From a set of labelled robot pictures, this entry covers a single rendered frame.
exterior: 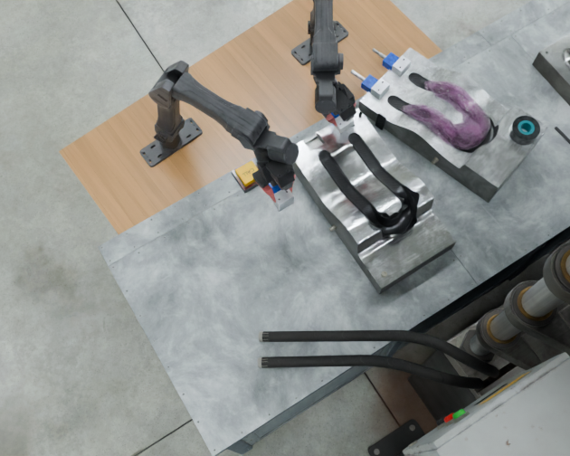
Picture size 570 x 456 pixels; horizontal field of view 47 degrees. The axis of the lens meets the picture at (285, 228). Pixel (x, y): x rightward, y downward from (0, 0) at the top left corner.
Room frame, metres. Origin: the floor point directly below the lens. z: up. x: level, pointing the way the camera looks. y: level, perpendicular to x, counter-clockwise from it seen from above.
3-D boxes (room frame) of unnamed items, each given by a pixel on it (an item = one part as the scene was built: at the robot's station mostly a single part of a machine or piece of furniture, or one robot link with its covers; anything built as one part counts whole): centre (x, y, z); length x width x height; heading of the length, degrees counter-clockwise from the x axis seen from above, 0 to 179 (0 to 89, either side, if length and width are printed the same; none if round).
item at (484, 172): (1.00, -0.53, 0.86); 0.50 x 0.26 x 0.11; 45
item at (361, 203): (0.77, -0.26, 0.92); 0.35 x 0.16 x 0.09; 27
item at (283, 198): (0.78, 0.02, 0.93); 0.13 x 0.05 x 0.05; 28
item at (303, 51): (1.35, -0.17, 0.84); 0.20 x 0.07 x 0.08; 123
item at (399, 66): (1.22, -0.37, 0.86); 0.13 x 0.05 x 0.05; 45
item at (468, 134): (0.99, -0.52, 0.90); 0.26 x 0.18 x 0.08; 45
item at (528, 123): (0.90, -0.72, 0.93); 0.08 x 0.08 x 0.04
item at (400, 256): (0.76, -0.25, 0.87); 0.50 x 0.26 x 0.14; 27
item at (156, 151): (1.02, 0.34, 0.84); 0.20 x 0.07 x 0.08; 123
